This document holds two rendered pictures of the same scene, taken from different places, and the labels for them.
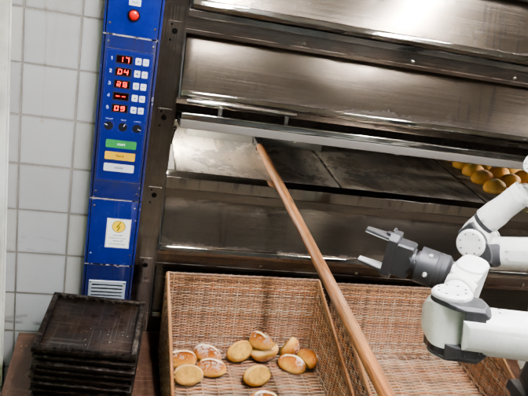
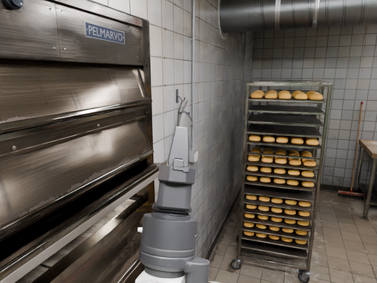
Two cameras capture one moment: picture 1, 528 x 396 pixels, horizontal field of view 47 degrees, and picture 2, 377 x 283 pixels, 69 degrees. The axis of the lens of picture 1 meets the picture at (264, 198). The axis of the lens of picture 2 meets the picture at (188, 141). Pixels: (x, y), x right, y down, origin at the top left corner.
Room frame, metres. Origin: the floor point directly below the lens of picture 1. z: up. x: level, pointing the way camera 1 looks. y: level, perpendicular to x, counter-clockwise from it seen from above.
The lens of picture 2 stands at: (1.24, -0.43, 1.85)
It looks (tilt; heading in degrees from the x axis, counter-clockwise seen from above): 14 degrees down; 306
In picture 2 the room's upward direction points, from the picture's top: straight up
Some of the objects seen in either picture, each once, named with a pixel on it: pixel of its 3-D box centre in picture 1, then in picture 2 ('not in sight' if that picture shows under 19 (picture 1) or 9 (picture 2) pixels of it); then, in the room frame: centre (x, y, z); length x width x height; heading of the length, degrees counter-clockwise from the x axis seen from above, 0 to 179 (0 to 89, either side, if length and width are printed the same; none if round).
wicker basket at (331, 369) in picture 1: (251, 350); not in sight; (1.61, -0.06, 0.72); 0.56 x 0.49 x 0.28; 106
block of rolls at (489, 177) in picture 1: (501, 166); not in sight; (2.59, -1.00, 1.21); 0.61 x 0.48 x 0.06; 15
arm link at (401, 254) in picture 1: (410, 261); not in sight; (1.31, -0.37, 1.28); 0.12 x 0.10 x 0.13; 70
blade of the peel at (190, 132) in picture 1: (248, 126); not in sight; (2.47, 0.12, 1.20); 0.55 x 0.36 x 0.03; 105
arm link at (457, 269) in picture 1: (466, 280); not in sight; (1.24, -0.49, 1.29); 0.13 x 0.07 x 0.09; 150
